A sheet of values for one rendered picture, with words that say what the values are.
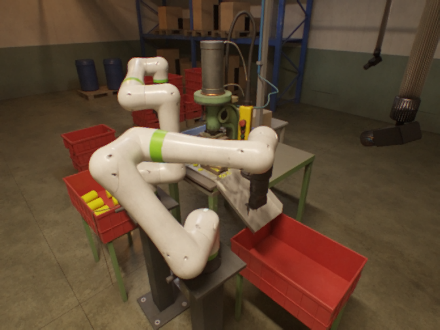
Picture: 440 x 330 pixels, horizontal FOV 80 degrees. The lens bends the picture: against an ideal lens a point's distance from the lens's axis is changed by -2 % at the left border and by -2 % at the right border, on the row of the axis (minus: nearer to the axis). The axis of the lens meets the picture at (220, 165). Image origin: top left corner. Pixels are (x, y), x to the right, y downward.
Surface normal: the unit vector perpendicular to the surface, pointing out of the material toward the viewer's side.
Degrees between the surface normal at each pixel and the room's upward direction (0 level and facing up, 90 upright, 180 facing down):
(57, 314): 0
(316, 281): 0
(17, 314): 0
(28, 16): 90
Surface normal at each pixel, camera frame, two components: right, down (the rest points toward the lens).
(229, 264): 0.00, -0.88
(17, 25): 0.70, 0.34
